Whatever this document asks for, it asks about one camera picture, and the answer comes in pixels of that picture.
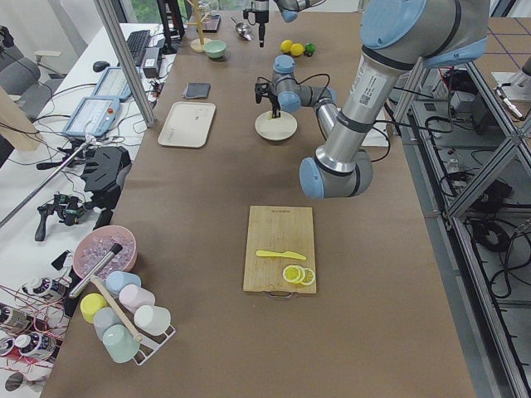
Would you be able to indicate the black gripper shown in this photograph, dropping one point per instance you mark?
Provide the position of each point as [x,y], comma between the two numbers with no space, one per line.
[261,17]
[274,99]

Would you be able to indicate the cream round plate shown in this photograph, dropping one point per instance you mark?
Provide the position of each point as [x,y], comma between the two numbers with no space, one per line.
[278,129]

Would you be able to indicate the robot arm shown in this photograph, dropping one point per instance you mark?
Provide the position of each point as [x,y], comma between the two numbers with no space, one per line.
[289,10]
[394,35]

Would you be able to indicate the cream rabbit tray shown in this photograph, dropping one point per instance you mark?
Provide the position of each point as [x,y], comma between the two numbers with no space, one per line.
[187,124]

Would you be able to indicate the metal scoop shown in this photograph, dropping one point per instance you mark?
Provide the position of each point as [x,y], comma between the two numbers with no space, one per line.
[243,30]

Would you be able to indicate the yellow lemon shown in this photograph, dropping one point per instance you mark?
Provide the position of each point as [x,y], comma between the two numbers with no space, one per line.
[297,49]
[285,46]

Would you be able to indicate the mint green bowl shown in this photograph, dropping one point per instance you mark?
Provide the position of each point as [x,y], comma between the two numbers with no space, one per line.
[215,49]

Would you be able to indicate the green lime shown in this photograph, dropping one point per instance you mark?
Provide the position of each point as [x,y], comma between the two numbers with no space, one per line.
[309,49]

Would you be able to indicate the wooden cup tree stand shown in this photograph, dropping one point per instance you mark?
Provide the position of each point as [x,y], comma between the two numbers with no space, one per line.
[200,14]

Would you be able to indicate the grey folded cloth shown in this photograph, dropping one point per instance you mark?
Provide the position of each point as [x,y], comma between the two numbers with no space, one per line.
[196,91]

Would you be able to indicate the bamboo cutting board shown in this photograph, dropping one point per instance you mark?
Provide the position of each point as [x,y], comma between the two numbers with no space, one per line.
[278,228]

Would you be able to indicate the black keyboard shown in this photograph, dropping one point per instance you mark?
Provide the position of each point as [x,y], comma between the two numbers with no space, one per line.
[138,42]

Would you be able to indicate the yellow plastic knife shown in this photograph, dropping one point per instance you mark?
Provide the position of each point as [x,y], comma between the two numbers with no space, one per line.
[285,254]

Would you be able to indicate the blue teach pendant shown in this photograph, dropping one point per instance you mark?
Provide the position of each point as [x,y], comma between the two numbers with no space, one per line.
[113,83]
[93,116]

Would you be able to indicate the lemon slices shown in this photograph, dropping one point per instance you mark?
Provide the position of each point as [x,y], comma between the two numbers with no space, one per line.
[297,274]

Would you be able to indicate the black computer mouse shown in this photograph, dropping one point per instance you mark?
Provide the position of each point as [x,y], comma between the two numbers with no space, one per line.
[99,66]

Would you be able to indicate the pink bowl with ice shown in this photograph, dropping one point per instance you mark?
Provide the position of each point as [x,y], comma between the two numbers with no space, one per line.
[98,243]

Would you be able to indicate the light blue cup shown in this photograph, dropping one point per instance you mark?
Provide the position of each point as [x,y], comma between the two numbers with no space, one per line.
[117,280]

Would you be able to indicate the pink cup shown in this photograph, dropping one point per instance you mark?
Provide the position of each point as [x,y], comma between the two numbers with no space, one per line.
[132,297]

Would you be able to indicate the metal muddler with black tip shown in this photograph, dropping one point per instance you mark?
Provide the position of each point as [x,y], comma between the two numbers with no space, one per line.
[107,257]

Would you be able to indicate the white cup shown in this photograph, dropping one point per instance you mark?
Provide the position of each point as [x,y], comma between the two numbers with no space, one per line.
[152,319]

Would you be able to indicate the white cup rack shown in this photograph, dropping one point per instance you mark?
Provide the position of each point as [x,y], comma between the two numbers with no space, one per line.
[149,345]

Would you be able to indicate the yellow cup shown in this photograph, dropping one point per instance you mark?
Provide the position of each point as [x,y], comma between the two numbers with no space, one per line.
[91,304]

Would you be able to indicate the grey cup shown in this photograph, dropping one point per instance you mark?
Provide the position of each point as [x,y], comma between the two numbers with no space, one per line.
[103,320]

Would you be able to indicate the mint green cup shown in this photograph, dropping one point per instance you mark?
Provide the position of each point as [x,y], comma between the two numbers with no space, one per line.
[120,343]

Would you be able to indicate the aluminium frame post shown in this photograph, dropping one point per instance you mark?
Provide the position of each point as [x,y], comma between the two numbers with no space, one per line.
[115,34]

